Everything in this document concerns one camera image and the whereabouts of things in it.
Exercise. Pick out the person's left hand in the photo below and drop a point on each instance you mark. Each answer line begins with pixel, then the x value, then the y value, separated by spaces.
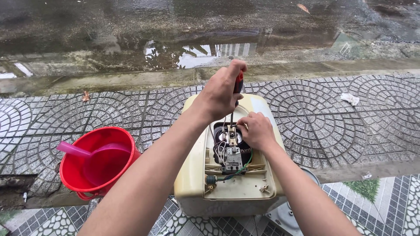
pixel 218 95

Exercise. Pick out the person's right hand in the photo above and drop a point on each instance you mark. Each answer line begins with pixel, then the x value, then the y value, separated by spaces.
pixel 259 132

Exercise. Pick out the person's left fingers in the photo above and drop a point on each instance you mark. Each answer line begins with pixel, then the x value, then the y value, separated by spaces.
pixel 237 67

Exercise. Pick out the person's right fingers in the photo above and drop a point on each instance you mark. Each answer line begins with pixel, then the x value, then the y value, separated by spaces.
pixel 249 118

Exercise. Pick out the brass terminal plate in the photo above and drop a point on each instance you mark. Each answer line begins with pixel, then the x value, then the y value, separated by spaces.
pixel 232 136

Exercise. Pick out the grey thermostat block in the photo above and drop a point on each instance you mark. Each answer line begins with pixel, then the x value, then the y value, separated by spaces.
pixel 233 161

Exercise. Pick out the cream water heater casing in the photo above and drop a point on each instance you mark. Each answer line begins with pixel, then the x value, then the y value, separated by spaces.
pixel 190 183

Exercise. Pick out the brown dry leaf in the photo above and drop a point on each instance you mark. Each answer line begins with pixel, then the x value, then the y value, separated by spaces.
pixel 303 8
pixel 86 96

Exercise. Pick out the white crumpled paper scrap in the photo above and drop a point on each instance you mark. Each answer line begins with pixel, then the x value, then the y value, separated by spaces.
pixel 349 98

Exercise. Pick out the grey metal cover plate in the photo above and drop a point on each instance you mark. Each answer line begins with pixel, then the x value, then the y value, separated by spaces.
pixel 284 218

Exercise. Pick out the small clear plastic scrap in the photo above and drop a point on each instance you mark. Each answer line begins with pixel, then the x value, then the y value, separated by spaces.
pixel 366 176

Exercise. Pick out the pink plastic scoop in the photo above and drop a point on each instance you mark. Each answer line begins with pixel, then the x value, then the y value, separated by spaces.
pixel 98 160

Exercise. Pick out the red plastic bucket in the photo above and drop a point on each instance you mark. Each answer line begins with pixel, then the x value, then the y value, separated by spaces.
pixel 74 173

